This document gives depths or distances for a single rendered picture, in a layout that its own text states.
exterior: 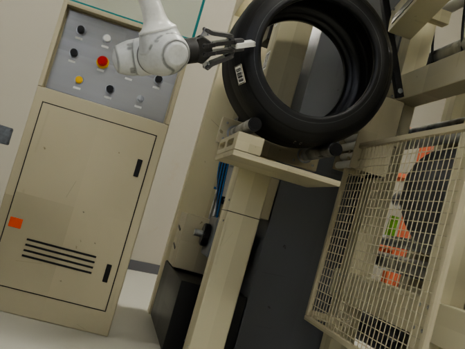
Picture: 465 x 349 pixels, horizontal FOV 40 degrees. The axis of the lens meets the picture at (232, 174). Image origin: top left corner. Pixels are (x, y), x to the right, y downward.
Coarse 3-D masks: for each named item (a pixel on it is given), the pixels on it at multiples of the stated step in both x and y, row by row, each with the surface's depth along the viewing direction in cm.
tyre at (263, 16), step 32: (256, 0) 206; (288, 0) 204; (320, 0) 228; (352, 0) 208; (256, 32) 202; (352, 32) 233; (384, 32) 211; (224, 64) 217; (256, 64) 202; (352, 64) 236; (384, 64) 210; (256, 96) 202; (352, 96) 235; (384, 96) 213; (288, 128) 205; (320, 128) 205; (352, 128) 209
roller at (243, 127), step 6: (246, 120) 208; (252, 120) 202; (258, 120) 202; (240, 126) 215; (246, 126) 205; (252, 126) 202; (258, 126) 202; (234, 132) 226; (246, 132) 210; (252, 132) 207
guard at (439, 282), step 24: (360, 144) 240; (384, 144) 220; (432, 144) 184; (384, 168) 214; (456, 168) 168; (336, 216) 245; (456, 216) 160; (384, 240) 197; (312, 288) 245; (360, 288) 205; (384, 288) 188; (384, 312) 184; (432, 312) 158; (336, 336) 210; (360, 336) 195
